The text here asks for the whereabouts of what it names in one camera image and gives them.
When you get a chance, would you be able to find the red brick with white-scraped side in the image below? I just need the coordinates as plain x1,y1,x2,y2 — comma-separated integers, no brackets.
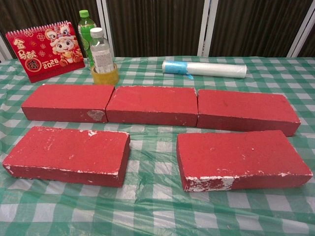
176,130,314,193

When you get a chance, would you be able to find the red brick with chipped edges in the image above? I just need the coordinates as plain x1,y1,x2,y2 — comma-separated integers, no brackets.
1,126,131,188

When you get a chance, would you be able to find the yellow packing tape roll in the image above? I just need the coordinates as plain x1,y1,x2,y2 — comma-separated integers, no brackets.
90,62,120,86

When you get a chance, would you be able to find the plastic film roll, blue tape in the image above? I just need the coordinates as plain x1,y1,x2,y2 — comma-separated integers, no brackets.
161,60,248,80

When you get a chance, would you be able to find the clear bottle with white cap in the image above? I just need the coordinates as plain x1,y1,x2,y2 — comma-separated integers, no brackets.
89,27,115,74

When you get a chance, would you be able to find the green checkered tablecloth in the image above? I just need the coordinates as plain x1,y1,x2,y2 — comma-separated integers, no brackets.
0,56,315,236

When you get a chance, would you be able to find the red brick with grey patch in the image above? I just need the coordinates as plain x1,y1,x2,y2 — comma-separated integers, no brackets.
21,84,116,123

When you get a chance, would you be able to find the green drink bottle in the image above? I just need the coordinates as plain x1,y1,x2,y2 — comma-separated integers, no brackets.
78,9,96,71

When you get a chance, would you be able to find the red 2026 desk calendar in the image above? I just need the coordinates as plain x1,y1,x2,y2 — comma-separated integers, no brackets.
5,21,86,84

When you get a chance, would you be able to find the white partition post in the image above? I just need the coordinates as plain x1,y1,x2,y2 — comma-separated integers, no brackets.
287,0,315,58
95,0,116,59
197,0,219,57
0,36,12,62

